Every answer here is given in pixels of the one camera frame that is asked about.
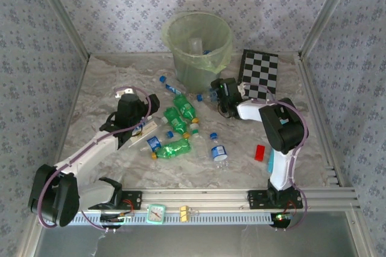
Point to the clear bottle pale blue label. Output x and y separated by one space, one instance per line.
213 96

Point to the green plastic bottle yellow cap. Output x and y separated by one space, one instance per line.
175 149
175 121
185 106

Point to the clear bottle without label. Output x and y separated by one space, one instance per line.
202 147

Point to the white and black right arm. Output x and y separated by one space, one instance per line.
283 166

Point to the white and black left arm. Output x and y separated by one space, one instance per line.
87 154

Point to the green plastic bin liner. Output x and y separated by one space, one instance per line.
211 64

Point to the translucent plastic bin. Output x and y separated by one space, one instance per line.
193 79

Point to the cream box gold emblem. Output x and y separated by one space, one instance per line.
149 128

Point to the black and grey checkerboard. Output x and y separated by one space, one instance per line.
259 67

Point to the red plastic block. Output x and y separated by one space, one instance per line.
260 153

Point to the teal marker pen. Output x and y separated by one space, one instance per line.
270 163

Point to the small teal clock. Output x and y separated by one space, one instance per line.
156 214

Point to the yellow binder clip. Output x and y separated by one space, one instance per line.
184 213

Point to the aluminium side rail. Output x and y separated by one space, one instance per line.
312 88
77 88

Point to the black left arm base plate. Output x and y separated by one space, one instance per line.
135 199

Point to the aluminium table rail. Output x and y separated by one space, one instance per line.
196 198

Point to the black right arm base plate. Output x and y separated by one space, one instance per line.
256 199

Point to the aluminium frame post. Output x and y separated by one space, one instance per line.
62 12
326 12

